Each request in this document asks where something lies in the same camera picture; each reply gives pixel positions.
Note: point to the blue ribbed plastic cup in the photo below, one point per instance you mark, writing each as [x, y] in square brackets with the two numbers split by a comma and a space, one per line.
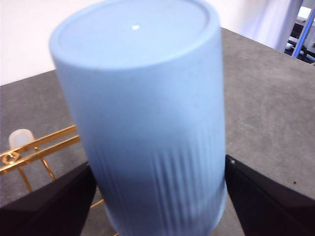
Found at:
[147, 110]

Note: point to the grey equipment shelf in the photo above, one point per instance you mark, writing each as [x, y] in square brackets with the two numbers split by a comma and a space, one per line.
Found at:
[296, 28]

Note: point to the blue perforated metal post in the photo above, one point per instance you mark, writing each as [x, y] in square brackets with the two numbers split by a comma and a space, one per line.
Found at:
[304, 34]

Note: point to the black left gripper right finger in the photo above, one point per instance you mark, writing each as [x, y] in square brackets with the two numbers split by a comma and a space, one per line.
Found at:
[270, 211]

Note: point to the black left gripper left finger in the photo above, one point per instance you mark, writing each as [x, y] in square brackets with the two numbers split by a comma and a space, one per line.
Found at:
[49, 211]

